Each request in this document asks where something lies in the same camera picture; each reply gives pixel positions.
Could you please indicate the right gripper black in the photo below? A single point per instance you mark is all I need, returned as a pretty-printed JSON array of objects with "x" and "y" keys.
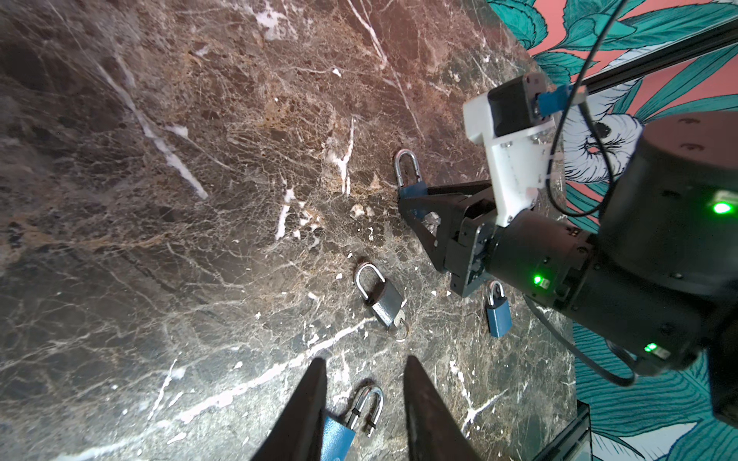
[{"x": 462, "y": 239}]

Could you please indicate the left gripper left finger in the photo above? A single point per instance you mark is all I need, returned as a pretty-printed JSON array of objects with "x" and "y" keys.
[{"x": 298, "y": 432}]

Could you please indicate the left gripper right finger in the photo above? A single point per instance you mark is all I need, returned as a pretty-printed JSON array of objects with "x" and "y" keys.
[{"x": 432, "y": 433}]

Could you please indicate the blue padlock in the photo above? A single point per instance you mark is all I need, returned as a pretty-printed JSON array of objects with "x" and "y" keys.
[
  {"x": 497, "y": 310},
  {"x": 338, "y": 435},
  {"x": 410, "y": 182}
]

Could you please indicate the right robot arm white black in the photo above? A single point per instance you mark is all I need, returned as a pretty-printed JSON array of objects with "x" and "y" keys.
[{"x": 659, "y": 277}]

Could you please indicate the dark grey padlock centre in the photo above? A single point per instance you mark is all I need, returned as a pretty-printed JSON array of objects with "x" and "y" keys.
[{"x": 385, "y": 300}]

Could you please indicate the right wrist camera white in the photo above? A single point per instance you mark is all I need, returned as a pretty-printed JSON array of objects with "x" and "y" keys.
[{"x": 509, "y": 121}]

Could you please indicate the right black corner post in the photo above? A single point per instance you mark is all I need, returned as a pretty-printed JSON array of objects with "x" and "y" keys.
[{"x": 678, "y": 52}]

